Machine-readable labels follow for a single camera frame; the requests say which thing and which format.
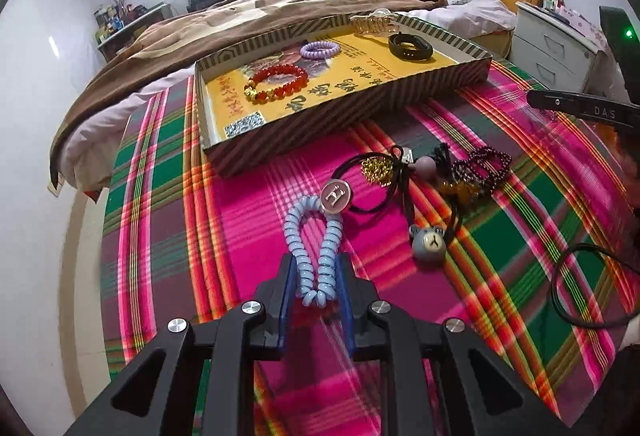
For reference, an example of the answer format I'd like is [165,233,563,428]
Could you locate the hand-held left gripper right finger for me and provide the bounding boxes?
[336,253,571,436]

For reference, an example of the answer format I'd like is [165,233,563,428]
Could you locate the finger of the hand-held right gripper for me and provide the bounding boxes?
[526,89,640,127]

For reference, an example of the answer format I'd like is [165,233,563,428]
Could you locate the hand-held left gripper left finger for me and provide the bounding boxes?
[65,253,301,436]

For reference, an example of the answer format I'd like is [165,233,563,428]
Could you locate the blue spiral hair tie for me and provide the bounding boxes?
[283,196,345,309]

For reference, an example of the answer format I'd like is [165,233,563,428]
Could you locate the striped cardboard box tray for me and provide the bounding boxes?
[194,14,493,179]

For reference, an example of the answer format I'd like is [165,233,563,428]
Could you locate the black wristband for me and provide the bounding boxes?
[387,32,433,62]

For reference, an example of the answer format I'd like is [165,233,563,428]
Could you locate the clear plastic hair claw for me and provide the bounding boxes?
[350,8,399,37]

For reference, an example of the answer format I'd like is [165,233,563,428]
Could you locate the red bead bracelet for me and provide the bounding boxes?
[243,65,310,106]

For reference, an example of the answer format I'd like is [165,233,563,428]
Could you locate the purple spiral hair tie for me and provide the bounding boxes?
[300,41,342,62]

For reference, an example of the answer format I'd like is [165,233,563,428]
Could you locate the light grey drawer cabinet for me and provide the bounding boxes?
[510,0,608,90]

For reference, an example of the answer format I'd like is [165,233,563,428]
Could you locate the cluster of small boxes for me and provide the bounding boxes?
[542,0,581,17]

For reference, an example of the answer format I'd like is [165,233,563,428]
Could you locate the colourful plaid cloth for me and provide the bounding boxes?
[97,59,640,436]

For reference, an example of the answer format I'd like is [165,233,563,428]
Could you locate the thin black elastic loop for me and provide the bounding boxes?
[551,243,640,329]

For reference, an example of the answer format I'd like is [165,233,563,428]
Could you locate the brown blanket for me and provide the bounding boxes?
[50,0,451,187]

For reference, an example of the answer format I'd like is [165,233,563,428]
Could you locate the wooden side table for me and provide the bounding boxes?
[95,2,173,62]

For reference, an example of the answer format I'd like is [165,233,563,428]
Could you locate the cluster of bottles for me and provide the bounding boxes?
[94,2,151,42]

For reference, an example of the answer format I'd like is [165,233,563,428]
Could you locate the dark bead bracelet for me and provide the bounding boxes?
[450,146,513,194]

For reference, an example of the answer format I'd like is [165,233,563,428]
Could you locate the grey bear charm hair tie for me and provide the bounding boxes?
[397,196,468,271]

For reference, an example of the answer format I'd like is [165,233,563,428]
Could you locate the black hair tie metal disc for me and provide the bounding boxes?
[320,145,416,219]

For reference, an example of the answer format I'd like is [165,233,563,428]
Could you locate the black cord amber charm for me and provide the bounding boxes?
[412,142,481,207]

